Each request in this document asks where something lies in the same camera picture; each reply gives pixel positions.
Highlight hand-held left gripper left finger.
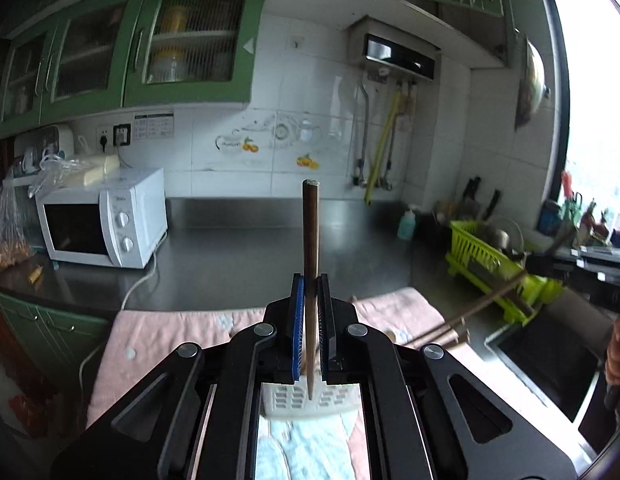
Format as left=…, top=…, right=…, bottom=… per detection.
left=50, top=272, right=307, bottom=480

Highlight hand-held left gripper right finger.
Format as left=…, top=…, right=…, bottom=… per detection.
left=316, top=272, right=578, bottom=480

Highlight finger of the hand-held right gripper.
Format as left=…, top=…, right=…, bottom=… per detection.
left=521, top=254, right=566, bottom=286

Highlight brown wooden chopstick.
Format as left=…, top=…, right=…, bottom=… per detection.
left=302, top=179, right=321, bottom=401
left=404, top=272, right=528, bottom=351
left=430, top=280, right=533, bottom=348

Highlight white plastic utensil holder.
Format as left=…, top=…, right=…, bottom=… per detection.
left=260, top=382, right=361, bottom=419

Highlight person's right hand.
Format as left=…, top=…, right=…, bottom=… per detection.
left=604, top=317, right=620, bottom=386

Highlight metal bowl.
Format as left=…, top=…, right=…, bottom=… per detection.
left=492, top=217, right=525, bottom=253

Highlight blue cup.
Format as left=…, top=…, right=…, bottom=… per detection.
left=537, top=200, right=563, bottom=236

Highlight lime green dish rack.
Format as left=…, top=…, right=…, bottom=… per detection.
left=446, top=220, right=563, bottom=323

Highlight dark kitchen sink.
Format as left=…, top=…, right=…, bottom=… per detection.
left=485, top=317, right=611, bottom=423

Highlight teal soap pump bottle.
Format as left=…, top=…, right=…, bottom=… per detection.
left=397, top=204, right=418, bottom=242

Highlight pink and blue towel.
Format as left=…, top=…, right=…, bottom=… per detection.
left=84, top=287, right=491, bottom=480

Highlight hanging metal wok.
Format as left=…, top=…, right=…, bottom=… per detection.
left=515, top=35, right=551, bottom=131

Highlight kitchen window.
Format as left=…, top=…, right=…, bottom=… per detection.
left=537, top=0, right=620, bottom=211

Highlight white microwave oven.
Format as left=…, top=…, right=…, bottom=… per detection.
left=36, top=167, right=169, bottom=270

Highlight green base cabinet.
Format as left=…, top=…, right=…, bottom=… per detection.
left=0, top=290, right=110, bottom=391

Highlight cream block in clear bag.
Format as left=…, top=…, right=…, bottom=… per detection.
left=40, top=152, right=120, bottom=187

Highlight clear plastic food bag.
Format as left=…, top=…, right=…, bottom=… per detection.
left=0, top=185, right=33, bottom=271

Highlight white countertop appliance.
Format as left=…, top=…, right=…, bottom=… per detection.
left=12, top=125, right=73, bottom=176

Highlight yellow container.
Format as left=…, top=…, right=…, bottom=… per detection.
left=157, top=6, right=187, bottom=35

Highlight white microwave cable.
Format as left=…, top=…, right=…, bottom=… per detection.
left=80, top=250, right=158, bottom=396

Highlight metal flexible hose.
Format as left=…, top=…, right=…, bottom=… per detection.
left=382, top=105, right=411, bottom=192
left=352, top=82, right=371, bottom=188

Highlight yellow gas hose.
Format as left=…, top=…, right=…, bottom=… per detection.
left=365, top=91, right=401, bottom=206

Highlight teapot and orange wall decal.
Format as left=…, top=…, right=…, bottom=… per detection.
left=215, top=115, right=323, bottom=171

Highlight printed wall chart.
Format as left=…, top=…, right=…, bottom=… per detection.
left=134, top=114, right=174, bottom=140

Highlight wall water heater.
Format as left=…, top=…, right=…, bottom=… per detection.
left=347, top=16, right=441, bottom=83

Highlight green glass-door wall cabinet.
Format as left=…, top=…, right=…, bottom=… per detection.
left=0, top=0, right=271, bottom=141

